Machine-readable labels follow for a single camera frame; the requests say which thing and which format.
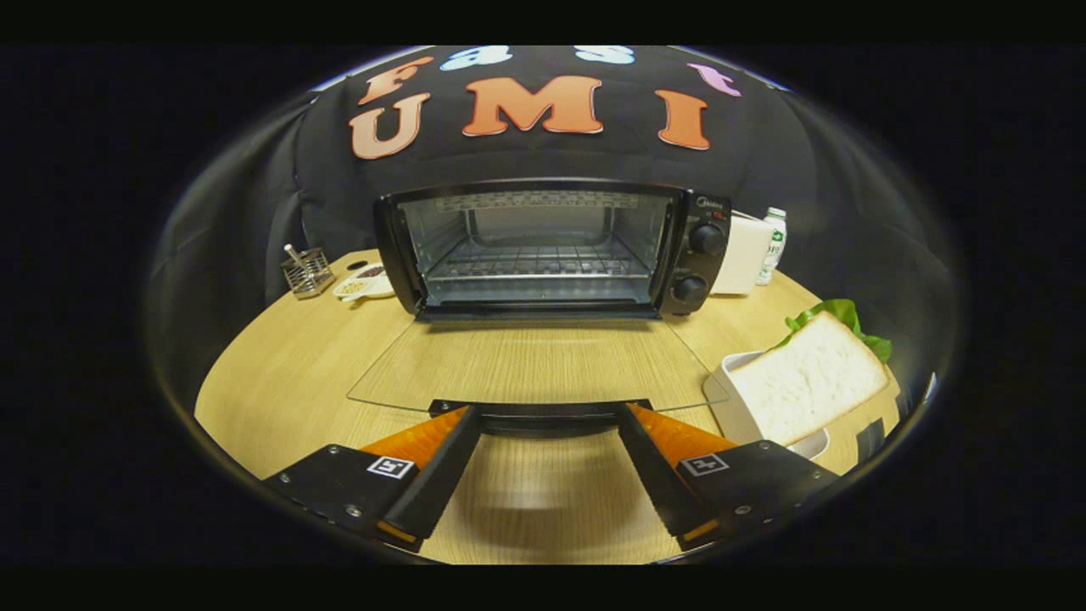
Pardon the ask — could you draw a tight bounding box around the white bottle green label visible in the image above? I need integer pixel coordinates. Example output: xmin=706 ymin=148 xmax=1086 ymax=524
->
xmin=757 ymin=207 xmax=788 ymax=287

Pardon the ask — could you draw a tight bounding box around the white rectangular tray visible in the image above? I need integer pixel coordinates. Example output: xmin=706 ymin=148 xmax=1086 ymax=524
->
xmin=703 ymin=350 xmax=831 ymax=461

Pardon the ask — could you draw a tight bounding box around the white pop-up toaster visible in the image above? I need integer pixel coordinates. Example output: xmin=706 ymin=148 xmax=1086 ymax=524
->
xmin=711 ymin=212 xmax=775 ymax=296

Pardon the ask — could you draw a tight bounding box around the black toaster oven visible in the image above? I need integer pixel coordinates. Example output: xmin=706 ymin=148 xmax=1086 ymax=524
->
xmin=346 ymin=178 xmax=732 ymax=438

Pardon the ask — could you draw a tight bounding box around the sandwich with lettuce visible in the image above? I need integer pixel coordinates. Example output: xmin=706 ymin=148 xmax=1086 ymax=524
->
xmin=742 ymin=299 xmax=893 ymax=446

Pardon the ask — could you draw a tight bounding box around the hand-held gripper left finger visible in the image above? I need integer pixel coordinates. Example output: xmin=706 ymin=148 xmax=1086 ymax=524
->
xmin=263 ymin=406 xmax=484 ymax=552

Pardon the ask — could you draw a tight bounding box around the metal wire utensil holder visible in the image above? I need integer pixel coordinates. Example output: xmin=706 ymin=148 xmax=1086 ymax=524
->
xmin=282 ymin=244 xmax=336 ymax=300

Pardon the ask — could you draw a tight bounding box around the small white patterned dish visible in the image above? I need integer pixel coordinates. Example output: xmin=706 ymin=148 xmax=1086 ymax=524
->
xmin=333 ymin=261 xmax=395 ymax=302

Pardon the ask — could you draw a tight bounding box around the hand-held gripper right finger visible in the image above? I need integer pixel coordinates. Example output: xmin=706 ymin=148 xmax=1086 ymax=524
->
xmin=615 ymin=402 xmax=842 ymax=552

